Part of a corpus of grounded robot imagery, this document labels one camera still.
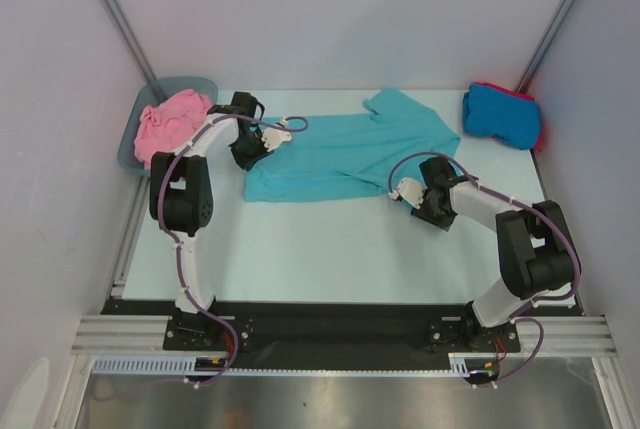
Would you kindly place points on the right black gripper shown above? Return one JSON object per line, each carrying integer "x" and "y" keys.
{"x": 431, "y": 210}

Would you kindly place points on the left corner aluminium post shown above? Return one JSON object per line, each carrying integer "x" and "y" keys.
{"x": 127, "y": 35}

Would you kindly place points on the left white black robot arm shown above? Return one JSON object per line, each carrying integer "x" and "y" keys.
{"x": 181, "y": 191}

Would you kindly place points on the aluminium frame rail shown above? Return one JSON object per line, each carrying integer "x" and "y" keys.
{"x": 583, "y": 336}

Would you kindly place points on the right corner aluminium post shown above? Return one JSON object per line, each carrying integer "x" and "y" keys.
{"x": 551, "y": 33}

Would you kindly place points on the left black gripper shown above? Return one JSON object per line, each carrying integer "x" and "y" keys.
{"x": 247, "y": 162}

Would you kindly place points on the grey plastic basket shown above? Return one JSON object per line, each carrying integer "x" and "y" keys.
{"x": 152, "y": 94}

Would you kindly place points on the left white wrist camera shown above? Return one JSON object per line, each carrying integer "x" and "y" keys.
{"x": 275, "y": 134}

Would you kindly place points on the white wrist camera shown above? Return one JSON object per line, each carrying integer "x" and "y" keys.
{"x": 275, "y": 134}
{"x": 410, "y": 191}

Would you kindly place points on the blue folded t shirt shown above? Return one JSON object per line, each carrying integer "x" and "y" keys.
{"x": 471, "y": 118}

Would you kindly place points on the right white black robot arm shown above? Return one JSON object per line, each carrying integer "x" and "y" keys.
{"x": 536, "y": 255}

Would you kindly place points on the grey slotted cable duct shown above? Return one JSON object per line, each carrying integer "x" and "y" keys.
{"x": 194, "y": 366}

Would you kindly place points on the pink crumpled t shirt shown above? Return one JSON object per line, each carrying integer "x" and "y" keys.
{"x": 169, "y": 125}

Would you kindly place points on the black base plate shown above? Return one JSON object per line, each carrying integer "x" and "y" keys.
{"x": 333, "y": 337}

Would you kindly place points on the teal t shirt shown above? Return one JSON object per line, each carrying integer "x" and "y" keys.
{"x": 350, "y": 156}

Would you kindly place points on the corner aluminium post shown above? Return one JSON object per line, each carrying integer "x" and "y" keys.
{"x": 551, "y": 33}
{"x": 127, "y": 35}

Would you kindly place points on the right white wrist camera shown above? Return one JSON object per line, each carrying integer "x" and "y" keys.
{"x": 410, "y": 191}

